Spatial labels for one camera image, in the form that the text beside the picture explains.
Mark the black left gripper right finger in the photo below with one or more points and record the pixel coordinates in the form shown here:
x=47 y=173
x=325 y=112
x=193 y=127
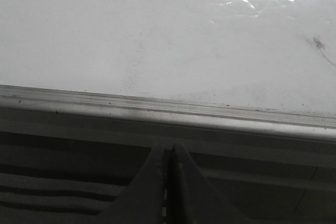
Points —
x=190 y=196

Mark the dark radiator grille panel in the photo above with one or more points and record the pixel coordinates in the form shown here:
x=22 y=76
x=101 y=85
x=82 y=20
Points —
x=49 y=179

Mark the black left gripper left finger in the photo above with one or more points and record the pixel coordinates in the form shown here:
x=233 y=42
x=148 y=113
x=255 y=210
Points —
x=143 y=200

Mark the white whiteboard with metal frame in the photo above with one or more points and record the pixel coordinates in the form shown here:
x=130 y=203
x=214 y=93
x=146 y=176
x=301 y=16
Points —
x=254 y=66

